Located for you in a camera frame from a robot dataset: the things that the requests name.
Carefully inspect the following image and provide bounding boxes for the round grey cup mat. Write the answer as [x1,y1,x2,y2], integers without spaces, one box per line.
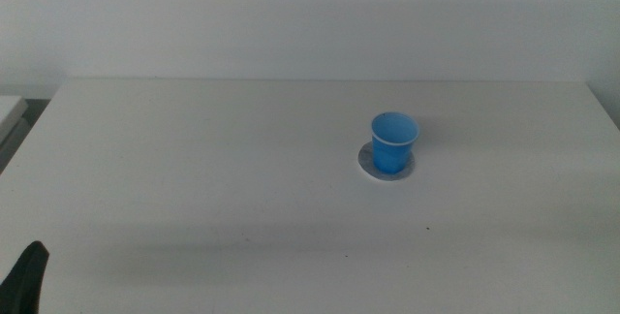
[357,141,417,182]

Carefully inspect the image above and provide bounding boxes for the blue plastic cup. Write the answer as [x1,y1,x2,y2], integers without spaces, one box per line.
[370,111,420,175]

